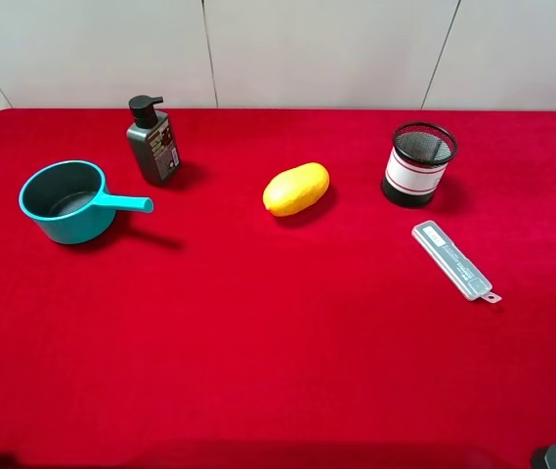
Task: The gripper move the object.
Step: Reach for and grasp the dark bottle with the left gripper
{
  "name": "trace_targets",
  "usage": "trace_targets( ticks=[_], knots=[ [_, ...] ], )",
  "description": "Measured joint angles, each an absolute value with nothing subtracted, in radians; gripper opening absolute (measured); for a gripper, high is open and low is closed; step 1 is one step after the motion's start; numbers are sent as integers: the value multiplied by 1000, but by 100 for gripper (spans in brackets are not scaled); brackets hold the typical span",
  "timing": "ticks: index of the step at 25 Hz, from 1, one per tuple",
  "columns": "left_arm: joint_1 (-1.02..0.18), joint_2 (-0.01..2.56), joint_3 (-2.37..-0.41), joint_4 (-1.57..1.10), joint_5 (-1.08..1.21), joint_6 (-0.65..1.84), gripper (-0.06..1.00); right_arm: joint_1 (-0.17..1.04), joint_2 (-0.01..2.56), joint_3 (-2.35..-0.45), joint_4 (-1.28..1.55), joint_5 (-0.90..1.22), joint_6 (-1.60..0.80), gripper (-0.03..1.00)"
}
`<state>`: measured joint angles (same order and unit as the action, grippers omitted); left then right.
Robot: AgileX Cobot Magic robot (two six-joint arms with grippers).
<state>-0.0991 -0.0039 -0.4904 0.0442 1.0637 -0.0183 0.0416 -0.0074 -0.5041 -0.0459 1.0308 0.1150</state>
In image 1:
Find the dark grey pump bottle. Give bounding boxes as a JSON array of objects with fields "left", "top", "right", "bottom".
[{"left": 126, "top": 95, "right": 181, "bottom": 187}]

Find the clear plastic slim case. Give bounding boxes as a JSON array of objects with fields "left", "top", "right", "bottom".
[{"left": 411, "top": 220, "right": 502, "bottom": 304}]

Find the yellow lemon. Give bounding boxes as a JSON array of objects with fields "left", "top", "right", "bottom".
[{"left": 262, "top": 162, "right": 330, "bottom": 217}]

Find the red tablecloth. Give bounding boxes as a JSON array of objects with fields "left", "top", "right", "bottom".
[{"left": 0, "top": 109, "right": 556, "bottom": 468}]

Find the teal saucepan with handle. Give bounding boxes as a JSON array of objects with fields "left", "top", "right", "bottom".
[{"left": 19, "top": 160, "right": 154, "bottom": 245}]

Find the black mesh pen holder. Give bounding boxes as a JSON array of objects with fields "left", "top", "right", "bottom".
[{"left": 380, "top": 121, "right": 458, "bottom": 208}]

